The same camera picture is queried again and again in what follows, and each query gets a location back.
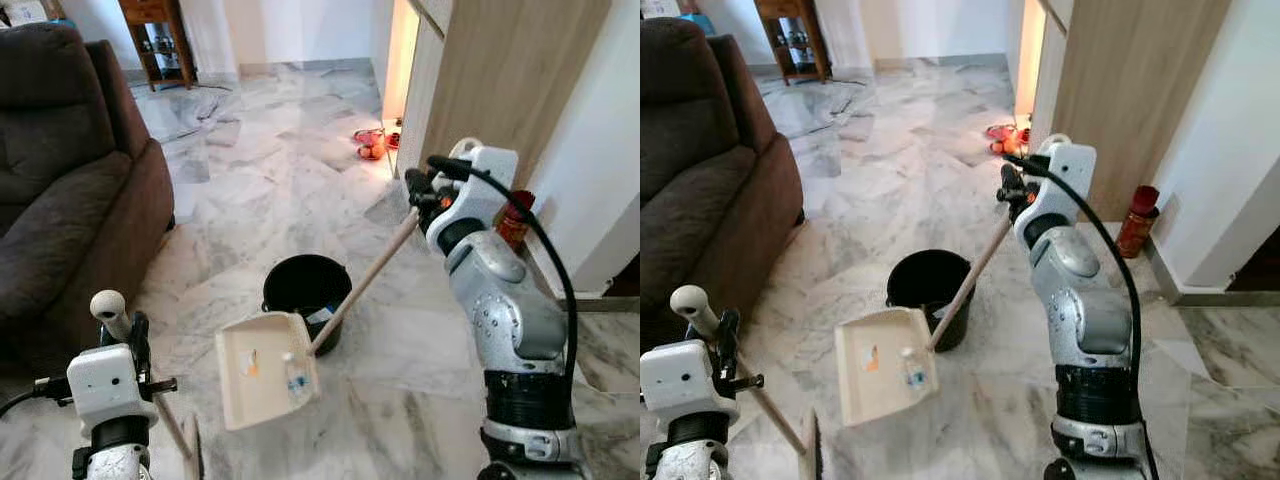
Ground broom with cream knob handle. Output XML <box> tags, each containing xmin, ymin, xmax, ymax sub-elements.
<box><xmin>90</xmin><ymin>290</ymin><xmax>206</xmax><ymax>480</ymax></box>
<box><xmin>670</xmin><ymin>285</ymin><xmax>823</xmax><ymax>480</ymax></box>

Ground clear plastic water bottle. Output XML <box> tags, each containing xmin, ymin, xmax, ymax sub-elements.
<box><xmin>283</xmin><ymin>352</ymin><xmax>311</xmax><ymax>401</ymax></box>
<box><xmin>900</xmin><ymin>347</ymin><xmax>929</xmax><ymax>393</ymax></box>

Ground small red floor object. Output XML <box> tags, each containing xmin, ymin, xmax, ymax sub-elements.
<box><xmin>985</xmin><ymin>122</ymin><xmax>1031</xmax><ymax>156</ymax></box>
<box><xmin>353</xmin><ymin>128</ymin><xmax>401</xmax><ymax>161</ymax></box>

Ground red bottle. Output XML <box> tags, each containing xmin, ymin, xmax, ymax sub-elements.
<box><xmin>497</xmin><ymin>190</ymin><xmax>536</xmax><ymax>251</ymax></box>
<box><xmin>1116</xmin><ymin>185</ymin><xmax>1161</xmax><ymax>259</ymax></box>

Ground black plastic bucket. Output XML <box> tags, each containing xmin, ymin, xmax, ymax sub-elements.
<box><xmin>262</xmin><ymin>254</ymin><xmax>353</xmax><ymax>356</ymax></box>
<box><xmin>886</xmin><ymin>249</ymin><xmax>976</xmax><ymax>353</ymax></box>

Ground light wood tall cupboard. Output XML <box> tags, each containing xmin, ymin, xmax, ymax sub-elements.
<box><xmin>395</xmin><ymin>0</ymin><xmax>613</xmax><ymax>191</ymax></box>
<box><xmin>1030</xmin><ymin>0</ymin><xmax>1233</xmax><ymax>221</ymax></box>

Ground dark brown fabric sofa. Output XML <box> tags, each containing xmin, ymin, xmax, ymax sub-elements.
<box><xmin>0</xmin><ymin>22</ymin><xmax>176</xmax><ymax>376</ymax></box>
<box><xmin>640</xmin><ymin>17</ymin><xmax>806</xmax><ymax>346</ymax></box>

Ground small wooden side cabinet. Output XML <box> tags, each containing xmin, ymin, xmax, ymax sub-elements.
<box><xmin>118</xmin><ymin>0</ymin><xmax>198</xmax><ymax>93</ymax></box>
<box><xmin>755</xmin><ymin>0</ymin><xmax>833</xmax><ymax>85</ymax></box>

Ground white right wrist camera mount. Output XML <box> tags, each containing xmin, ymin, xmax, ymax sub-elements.
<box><xmin>440</xmin><ymin>140</ymin><xmax>521</xmax><ymax>236</ymax></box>
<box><xmin>1015</xmin><ymin>135</ymin><xmax>1098</xmax><ymax>241</ymax></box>

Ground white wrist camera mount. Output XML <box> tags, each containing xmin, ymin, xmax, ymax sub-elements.
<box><xmin>1015</xmin><ymin>135</ymin><xmax>1098</xmax><ymax>241</ymax></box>
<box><xmin>440</xmin><ymin>140</ymin><xmax>521</xmax><ymax>236</ymax></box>
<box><xmin>640</xmin><ymin>340</ymin><xmax>739</xmax><ymax>421</ymax></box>
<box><xmin>66</xmin><ymin>343</ymin><xmax>159</xmax><ymax>431</ymax></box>

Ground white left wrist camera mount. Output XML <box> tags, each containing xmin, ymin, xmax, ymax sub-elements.
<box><xmin>640</xmin><ymin>340</ymin><xmax>739</xmax><ymax>421</ymax></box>
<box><xmin>66</xmin><ymin>343</ymin><xmax>159</xmax><ymax>431</ymax></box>

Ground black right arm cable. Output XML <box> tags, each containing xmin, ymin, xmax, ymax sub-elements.
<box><xmin>428</xmin><ymin>155</ymin><xmax>581</xmax><ymax>401</ymax></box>
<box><xmin>1003</xmin><ymin>152</ymin><xmax>1161</xmax><ymax>480</ymax></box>

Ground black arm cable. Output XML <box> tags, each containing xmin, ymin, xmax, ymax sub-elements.
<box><xmin>0</xmin><ymin>375</ymin><xmax>76</xmax><ymax>416</ymax></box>
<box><xmin>428</xmin><ymin>155</ymin><xmax>581</xmax><ymax>401</ymax></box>
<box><xmin>1003</xmin><ymin>152</ymin><xmax>1161</xmax><ymax>480</ymax></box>

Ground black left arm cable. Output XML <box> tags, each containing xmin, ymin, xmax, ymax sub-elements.
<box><xmin>0</xmin><ymin>375</ymin><xmax>76</xmax><ymax>416</ymax></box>

